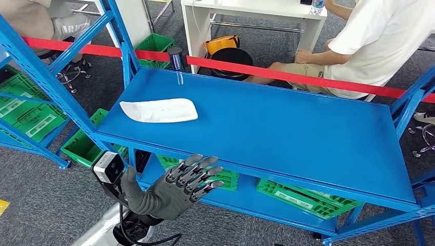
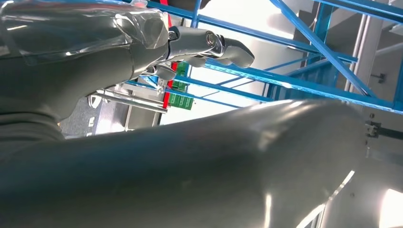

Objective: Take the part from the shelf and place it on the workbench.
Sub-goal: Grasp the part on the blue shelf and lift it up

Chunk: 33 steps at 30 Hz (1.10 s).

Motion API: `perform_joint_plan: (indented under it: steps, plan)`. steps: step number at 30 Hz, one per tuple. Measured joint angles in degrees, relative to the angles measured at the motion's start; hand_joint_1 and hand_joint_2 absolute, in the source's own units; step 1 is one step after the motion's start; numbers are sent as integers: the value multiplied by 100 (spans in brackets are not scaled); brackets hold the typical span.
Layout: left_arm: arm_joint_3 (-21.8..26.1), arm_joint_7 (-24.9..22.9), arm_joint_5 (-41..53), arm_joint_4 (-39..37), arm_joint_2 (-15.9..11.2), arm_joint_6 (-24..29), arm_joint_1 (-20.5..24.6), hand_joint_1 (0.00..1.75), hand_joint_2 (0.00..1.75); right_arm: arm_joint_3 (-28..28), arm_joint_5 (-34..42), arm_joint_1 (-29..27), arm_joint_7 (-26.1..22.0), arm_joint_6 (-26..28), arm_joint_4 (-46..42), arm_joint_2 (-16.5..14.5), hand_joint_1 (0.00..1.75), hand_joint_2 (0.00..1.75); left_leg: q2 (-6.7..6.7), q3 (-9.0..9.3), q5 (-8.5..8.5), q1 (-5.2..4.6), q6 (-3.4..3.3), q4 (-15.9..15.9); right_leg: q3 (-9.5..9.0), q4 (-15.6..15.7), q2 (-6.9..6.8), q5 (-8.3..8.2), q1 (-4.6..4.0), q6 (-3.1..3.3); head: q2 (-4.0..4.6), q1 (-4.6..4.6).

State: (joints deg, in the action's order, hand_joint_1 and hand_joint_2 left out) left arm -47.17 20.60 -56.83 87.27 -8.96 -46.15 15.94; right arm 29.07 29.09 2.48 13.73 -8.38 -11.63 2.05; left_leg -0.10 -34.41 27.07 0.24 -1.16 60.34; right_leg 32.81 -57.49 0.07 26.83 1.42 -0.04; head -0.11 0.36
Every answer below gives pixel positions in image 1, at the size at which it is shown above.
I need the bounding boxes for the blue steel shelf rack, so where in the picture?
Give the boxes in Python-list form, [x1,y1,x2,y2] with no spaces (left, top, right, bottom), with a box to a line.
[0,0,435,246]
[0,54,72,171]

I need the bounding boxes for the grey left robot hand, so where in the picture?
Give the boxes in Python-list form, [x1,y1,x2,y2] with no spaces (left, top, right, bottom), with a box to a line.
[121,154,225,221]

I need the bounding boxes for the seated person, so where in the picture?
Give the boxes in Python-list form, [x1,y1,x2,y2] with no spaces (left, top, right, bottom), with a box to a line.
[0,0,92,57]
[244,0,435,102]

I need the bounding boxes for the white desk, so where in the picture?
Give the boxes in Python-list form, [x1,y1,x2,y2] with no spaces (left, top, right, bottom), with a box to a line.
[180,0,329,75]

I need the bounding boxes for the open green plastic crate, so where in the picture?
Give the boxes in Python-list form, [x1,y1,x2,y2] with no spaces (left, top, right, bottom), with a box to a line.
[60,108,128,170]
[134,33,175,70]

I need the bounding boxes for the black round stool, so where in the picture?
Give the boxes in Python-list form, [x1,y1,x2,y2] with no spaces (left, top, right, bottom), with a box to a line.
[209,47,254,81]

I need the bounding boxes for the red barrier belt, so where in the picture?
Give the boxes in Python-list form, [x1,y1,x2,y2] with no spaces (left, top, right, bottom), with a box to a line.
[22,36,435,104]

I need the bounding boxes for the white desk side panel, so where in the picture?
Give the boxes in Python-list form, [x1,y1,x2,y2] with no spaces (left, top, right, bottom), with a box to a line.
[95,0,152,48]

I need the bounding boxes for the white desk cable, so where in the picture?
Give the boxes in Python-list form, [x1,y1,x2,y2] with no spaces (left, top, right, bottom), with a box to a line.
[191,0,201,35]

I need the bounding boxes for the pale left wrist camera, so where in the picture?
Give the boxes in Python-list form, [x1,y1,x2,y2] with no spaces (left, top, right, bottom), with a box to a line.
[92,152,125,185]

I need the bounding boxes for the yellow bag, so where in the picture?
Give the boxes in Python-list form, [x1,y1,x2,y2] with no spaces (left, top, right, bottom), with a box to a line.
[203,35,241,56]

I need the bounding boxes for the black barrier post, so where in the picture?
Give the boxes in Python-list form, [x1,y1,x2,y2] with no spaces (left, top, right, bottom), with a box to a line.
[167,46,187,72]

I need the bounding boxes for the white curved plastic part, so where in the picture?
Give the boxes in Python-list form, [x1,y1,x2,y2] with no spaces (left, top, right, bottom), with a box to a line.
[120,98,199,124]

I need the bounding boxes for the chrome stool base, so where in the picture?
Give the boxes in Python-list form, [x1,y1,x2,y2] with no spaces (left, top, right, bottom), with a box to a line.
[56,57,92,94]
[407,124,435,158]

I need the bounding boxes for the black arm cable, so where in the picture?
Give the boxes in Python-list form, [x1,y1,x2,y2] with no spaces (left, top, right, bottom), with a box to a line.
[118,203,183,246]

